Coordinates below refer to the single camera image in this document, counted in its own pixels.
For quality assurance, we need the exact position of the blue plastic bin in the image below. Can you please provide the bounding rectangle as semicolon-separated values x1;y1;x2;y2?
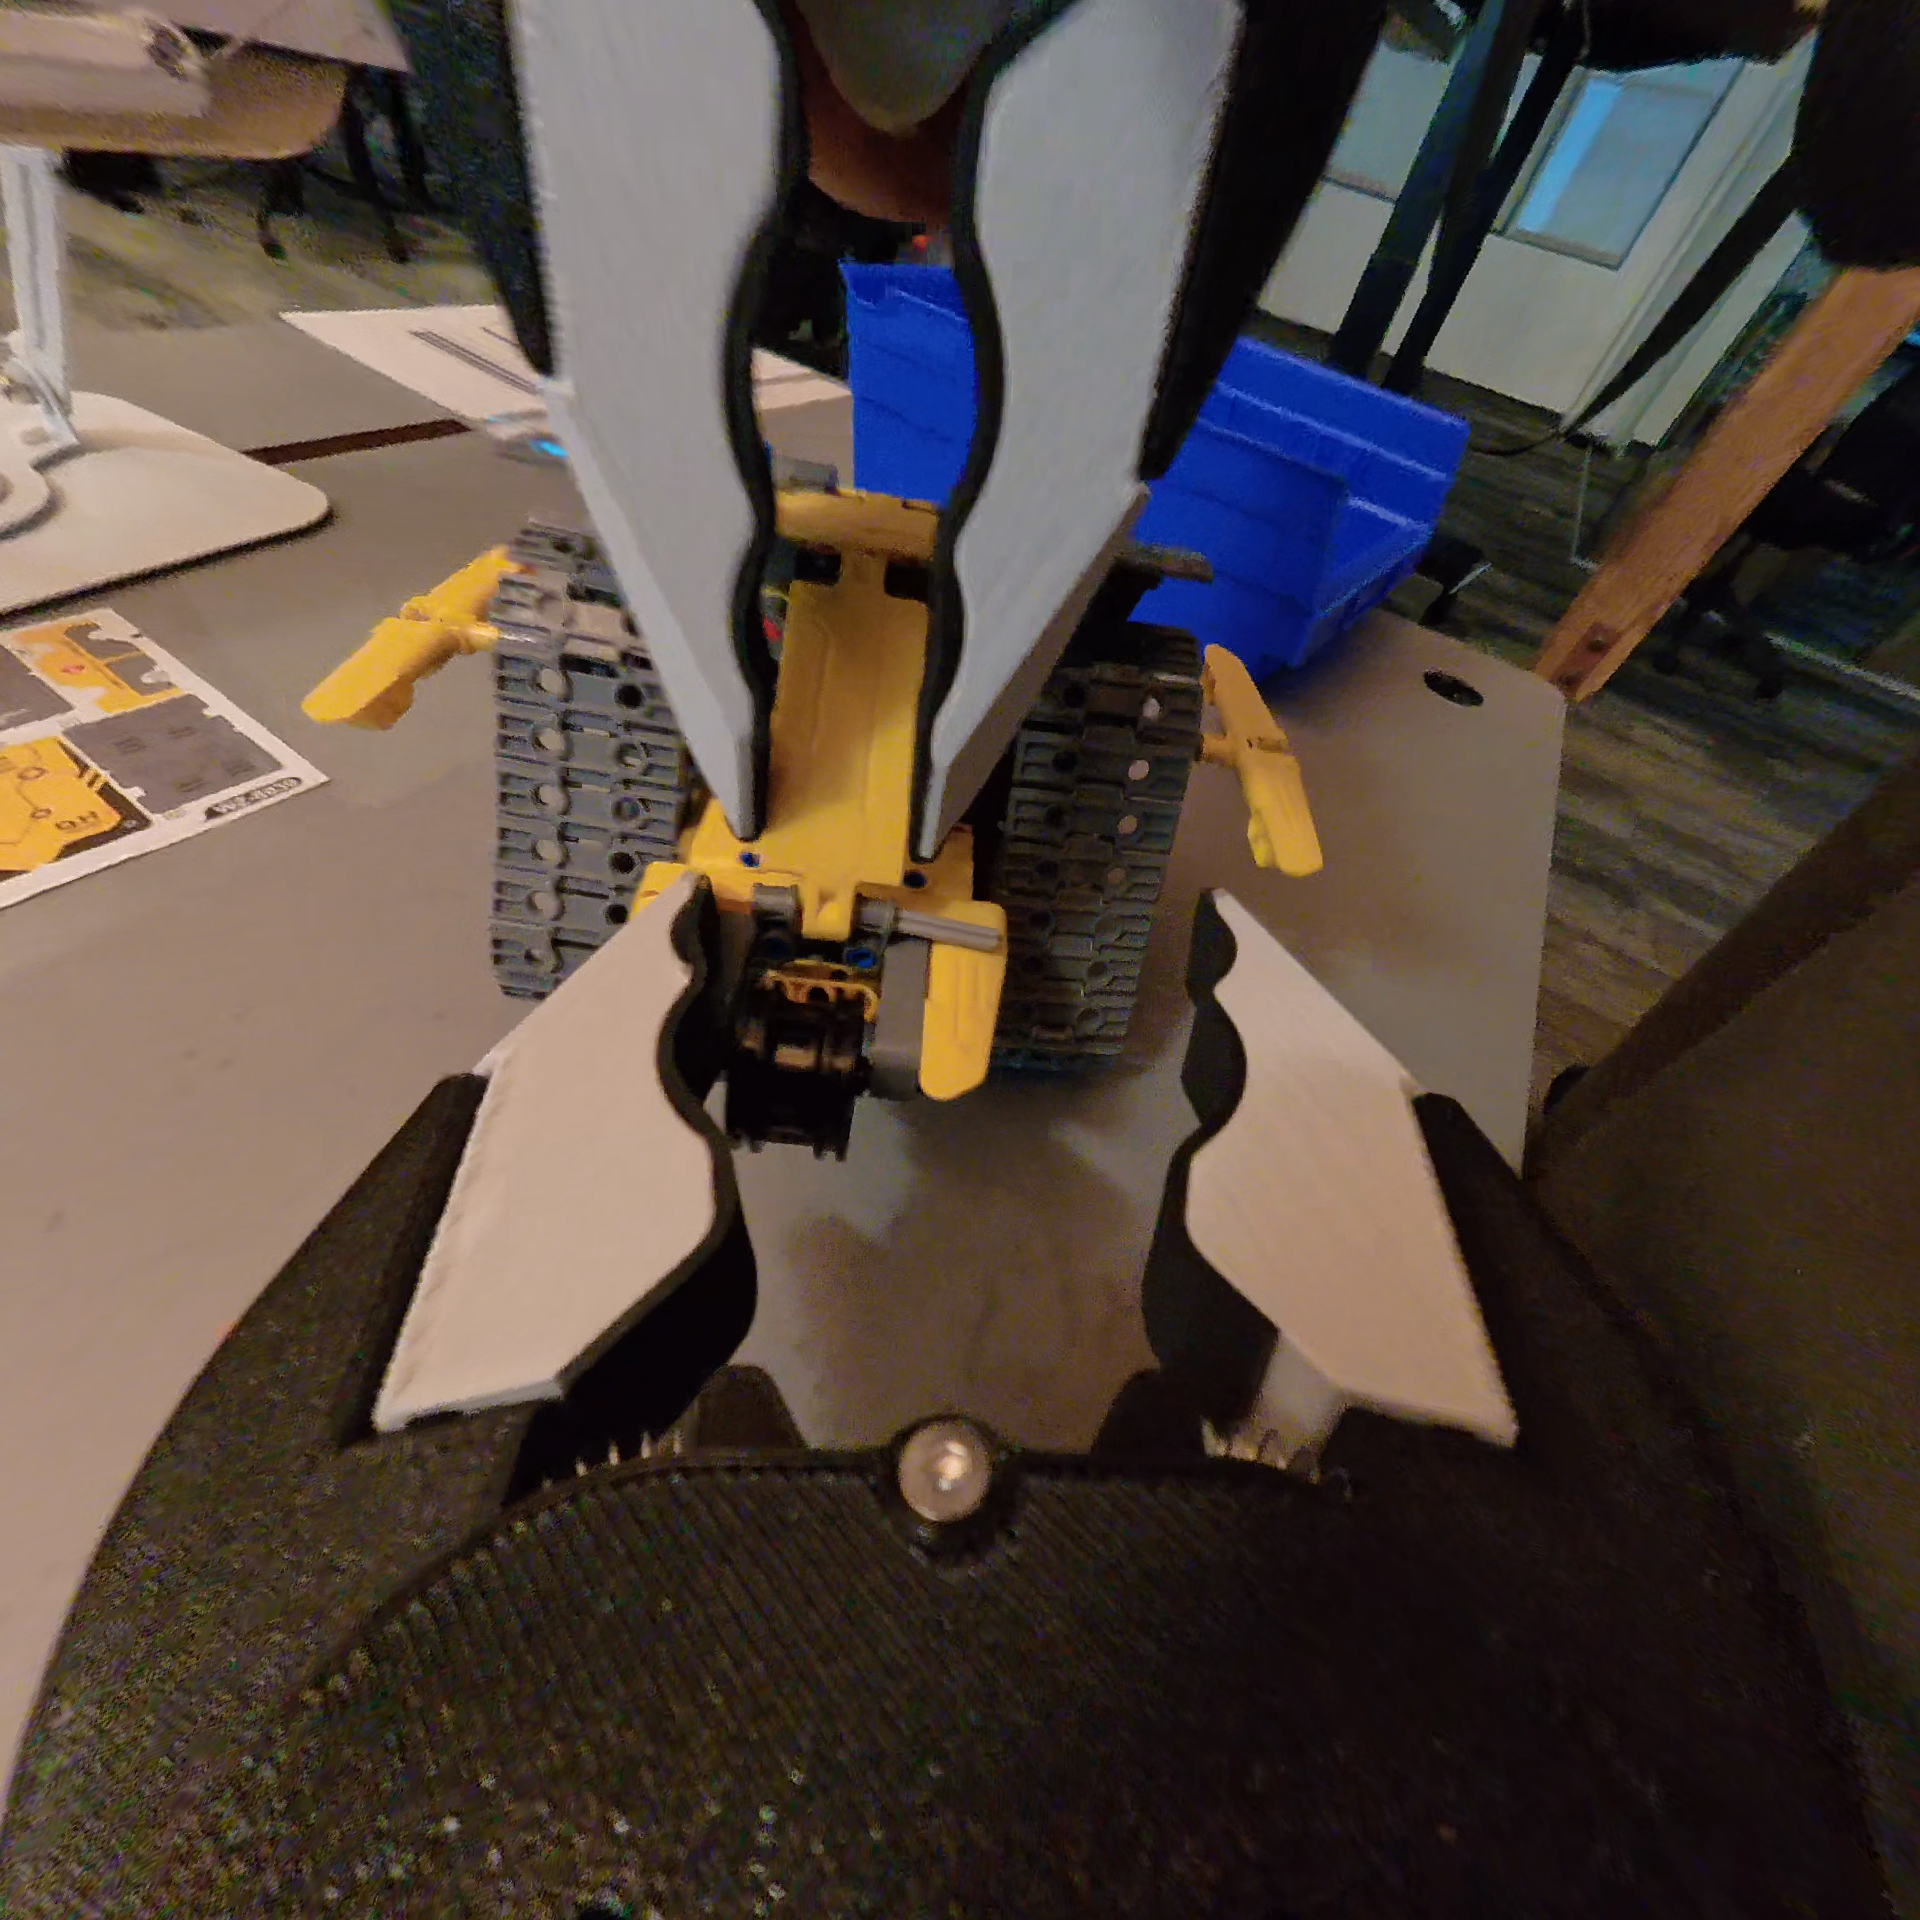
841;262;1473;685

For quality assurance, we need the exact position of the person's right hand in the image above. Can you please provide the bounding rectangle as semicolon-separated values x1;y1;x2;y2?
789;29;970;225

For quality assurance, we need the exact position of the laminated instruction sheet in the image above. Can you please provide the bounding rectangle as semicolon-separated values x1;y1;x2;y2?
283;305;849;453

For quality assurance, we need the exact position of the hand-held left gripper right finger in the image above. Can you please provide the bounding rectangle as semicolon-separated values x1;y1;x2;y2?
1141;888;1520;1465

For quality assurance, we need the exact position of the yellow tracked toy vehicle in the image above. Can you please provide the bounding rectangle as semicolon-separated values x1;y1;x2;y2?
300;488;1327;1165

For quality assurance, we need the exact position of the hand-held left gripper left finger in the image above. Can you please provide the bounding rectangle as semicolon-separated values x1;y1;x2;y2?
372;873;761;1435

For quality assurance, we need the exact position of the yellow sticker sheet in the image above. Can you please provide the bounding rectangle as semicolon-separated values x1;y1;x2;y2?
0;607;329;909

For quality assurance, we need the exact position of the white book stand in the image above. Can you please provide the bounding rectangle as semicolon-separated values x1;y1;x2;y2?
0;0;332;617

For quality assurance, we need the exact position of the wooden post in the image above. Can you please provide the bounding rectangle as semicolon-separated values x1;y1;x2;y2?
1538;262;1920;705

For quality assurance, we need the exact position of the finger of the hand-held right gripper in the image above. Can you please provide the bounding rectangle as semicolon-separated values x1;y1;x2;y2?
510;0;814;843
912;0;1249;857

